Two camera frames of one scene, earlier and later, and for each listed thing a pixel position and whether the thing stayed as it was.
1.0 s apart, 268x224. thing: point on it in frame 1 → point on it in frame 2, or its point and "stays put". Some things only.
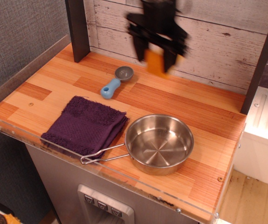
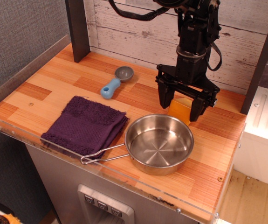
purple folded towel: (86, 129) stays put
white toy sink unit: (259, 153) stays put
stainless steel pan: (156, 144) stays put
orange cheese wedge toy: (154, 61) → (181, 108)
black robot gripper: (159, 25) → (189, 77)
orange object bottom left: (10, 219) stays put
